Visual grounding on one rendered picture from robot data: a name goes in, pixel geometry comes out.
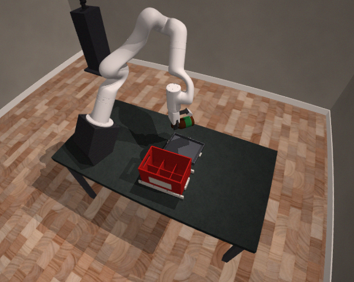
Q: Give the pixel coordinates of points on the red plastic crate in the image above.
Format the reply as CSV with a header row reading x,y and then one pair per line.
x,y
165,169

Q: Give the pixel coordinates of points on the brown bottle with green label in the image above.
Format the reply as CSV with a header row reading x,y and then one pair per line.
x,y
186,122

